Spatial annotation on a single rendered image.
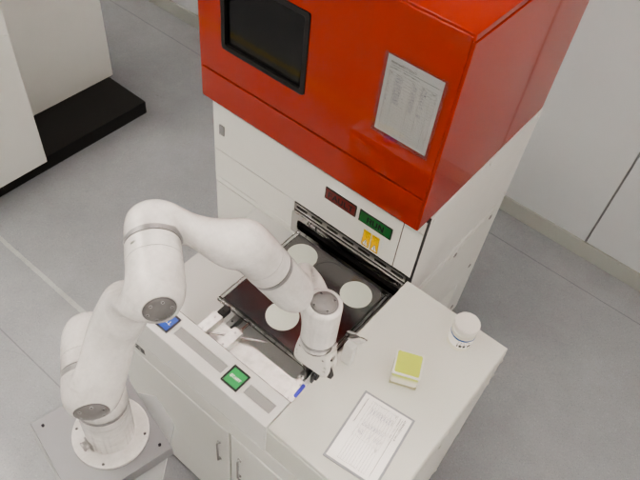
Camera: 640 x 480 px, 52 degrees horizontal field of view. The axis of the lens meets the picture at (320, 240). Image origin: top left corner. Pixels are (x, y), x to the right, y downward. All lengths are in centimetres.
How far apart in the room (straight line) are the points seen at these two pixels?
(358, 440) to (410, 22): 99
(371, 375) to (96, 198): 212
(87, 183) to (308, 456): 231
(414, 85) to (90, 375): 91
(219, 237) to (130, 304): 18
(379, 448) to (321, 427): 15
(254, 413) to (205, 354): 22
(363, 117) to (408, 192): 22
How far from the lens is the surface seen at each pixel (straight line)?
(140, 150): 376
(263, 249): 115
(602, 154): 328
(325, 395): 175
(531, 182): 352
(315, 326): 142
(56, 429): 186
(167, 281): 111
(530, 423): 300
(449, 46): 143
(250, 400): 173
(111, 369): 138
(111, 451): 179
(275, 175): 212
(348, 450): 169
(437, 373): 183
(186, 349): 181
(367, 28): 154
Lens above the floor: 251
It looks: 50 degrees down
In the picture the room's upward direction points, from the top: 8 degrees clockwise
